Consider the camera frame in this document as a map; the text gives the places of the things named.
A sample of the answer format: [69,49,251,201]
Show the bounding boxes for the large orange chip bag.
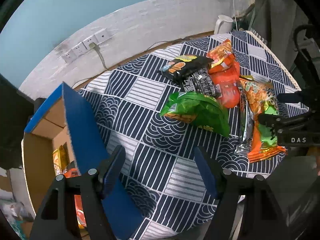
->
[64,168,87,229]

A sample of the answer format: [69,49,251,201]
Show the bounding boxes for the orange green rice cracker bag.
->
[240,76,286,164]

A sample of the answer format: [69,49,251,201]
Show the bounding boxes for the black yellow snack bag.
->
[159,55,213,83]

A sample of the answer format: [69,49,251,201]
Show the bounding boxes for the orange stick snack bag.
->
[207,39,235,74]

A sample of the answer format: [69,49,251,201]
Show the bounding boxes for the silver foil snack bag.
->
[235,94,254,155]

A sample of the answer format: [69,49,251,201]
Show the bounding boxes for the gold foil snack bag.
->
[53,145,68,176]

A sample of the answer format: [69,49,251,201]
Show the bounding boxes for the red snack packet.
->
[210,61,240,108]

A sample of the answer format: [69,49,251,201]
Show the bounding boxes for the blue cardboard box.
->
[21,81,146,240]

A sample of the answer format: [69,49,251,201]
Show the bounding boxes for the navy white patterned tablecloth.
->
[79,31,299,239]

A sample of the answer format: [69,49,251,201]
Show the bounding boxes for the black printed snack packet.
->
[180,68,220,98]

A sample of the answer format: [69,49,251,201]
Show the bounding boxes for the green snack bag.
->
[160,92,231,137]

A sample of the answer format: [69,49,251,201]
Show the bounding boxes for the grey fabric chair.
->
[252,0,309,69]

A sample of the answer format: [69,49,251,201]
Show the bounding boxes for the white electric kettle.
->
[214,15,233,34]

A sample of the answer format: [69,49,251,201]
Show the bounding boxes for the white hanging cable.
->
[230,0,239,32]

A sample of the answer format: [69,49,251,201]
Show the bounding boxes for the grey power cable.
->
[88,42,110,71]

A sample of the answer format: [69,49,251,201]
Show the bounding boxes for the white wall socket strip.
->
[62,29,111,64]

